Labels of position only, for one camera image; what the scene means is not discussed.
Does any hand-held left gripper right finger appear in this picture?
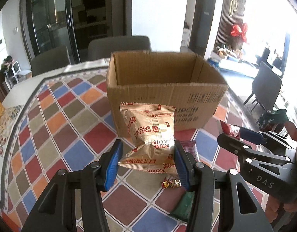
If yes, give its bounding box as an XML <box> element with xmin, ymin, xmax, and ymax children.
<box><xmin>174</xmin><ymin>139</ymin><xmax>275</xmax><ymax>232</ymax></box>

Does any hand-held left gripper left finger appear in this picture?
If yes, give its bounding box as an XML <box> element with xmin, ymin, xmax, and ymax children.
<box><xmin>21</xmin><ymin>139</ymin><xmax>124</xmax><ymax>232</ymax></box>

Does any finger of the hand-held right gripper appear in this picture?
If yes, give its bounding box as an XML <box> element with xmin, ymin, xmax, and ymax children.
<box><xmin>217</xmin><ymin>134</ymin><xmax>295</xmax><ymax>167</ymax></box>
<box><xmin>236</xmin><ymin>126</ymin><xmax>297</xmax><ymax>148</ymax></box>

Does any red candy packet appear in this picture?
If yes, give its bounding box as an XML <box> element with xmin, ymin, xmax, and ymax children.
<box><xmin>220</xmin><ymin>121</ymin><xmax>241</xmax><ymax>139</ymax></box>

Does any gold biscuit packet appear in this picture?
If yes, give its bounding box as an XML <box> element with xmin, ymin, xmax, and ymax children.
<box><xmin>118</xmin><ymin>102</ymin><xmax>180</xmax><ymax>176</ymax></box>

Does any brown cardboard box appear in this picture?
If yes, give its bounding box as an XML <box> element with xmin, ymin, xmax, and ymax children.
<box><xmin>106</xmin><ymin>51</ymin><xmax>229</xmax><ymax>138</ymax></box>

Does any person's right forearm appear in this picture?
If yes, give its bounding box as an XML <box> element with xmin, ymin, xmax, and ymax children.
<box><xmin>257</xmin><ymin>109</ymin><xmax>297</xmax><ymax>141</ymax></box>

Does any person's right hand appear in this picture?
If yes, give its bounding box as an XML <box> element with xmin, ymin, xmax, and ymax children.
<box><xmin>265</xmin><ymin>191</ymin><xmax>297</xmax><ymax>214</ymax></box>

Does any gold wrapped candy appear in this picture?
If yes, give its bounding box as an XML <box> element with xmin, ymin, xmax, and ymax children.
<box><xmin>162</xmin><ymin>177</ymin><xmax>181</xmax><ymax>189</ymax></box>

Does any dark green snack packet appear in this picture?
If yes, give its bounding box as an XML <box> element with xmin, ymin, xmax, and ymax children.
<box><xmin>169</xmin><ymin>191</ymin><xmax>195</xmax><ymax>219</ymax></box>

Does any grey dining chair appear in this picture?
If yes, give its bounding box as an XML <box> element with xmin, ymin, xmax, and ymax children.
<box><xmin>88</xmin><ymin>36</ymin><xmax>152</xmax><ymax>61</ymax></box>
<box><xmin>244</xmin><ymin>61</ymin><xmax>283</xmax><ymax>113</ymax></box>
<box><xmin>30</xmin><ymin>45</ymin><xmax>71</xmax><ymax>76</ymax></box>

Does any diamond patterned tablecloth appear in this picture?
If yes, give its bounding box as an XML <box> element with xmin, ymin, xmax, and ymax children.
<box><xmin>0</xmin><ymin>74</ymin><xmax>267</xmax><ymax>232</ymax></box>

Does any white low cabinet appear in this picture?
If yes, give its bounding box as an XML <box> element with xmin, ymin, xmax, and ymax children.
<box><xmin>208</xmin><ymin>51</ymin><xmax>258</xmax><ymax>76</ymax></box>

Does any red bow decoration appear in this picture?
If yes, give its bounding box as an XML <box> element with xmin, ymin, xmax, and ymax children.
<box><xmin>231</xmin><ymin>22</ymin><xmax>249</xmax><ymax>41</ymax></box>

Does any floral placemat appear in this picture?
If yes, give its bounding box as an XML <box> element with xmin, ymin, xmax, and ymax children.
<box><xmin>0</xmin><ymin>105</ymin><xmax>24</xmax><ymax>159</ymax></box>

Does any dark interior door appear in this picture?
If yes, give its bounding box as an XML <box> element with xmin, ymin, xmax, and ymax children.
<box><xmin>188</xmin><ymin>0</ymin><xmax>218</xmax><ymax>58</ymax></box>

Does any white shoe rack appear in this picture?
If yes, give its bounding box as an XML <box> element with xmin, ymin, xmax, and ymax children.
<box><xmin>3</xmin><ymin>60</ymin><xmax>31</xmax><ymax>87</ymax></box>

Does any black glass sliding door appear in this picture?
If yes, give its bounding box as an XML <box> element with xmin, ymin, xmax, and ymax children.
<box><xmin>20</xmin><ymin>0</ymin><xmax>132</xmax><ymax>64</ymax></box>

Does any gold wall ornament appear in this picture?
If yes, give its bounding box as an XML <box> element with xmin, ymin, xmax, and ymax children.
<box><xmin>229</xmin><ymin>0</ymin><xmax>238</xmax><ymax>16</ymax></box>

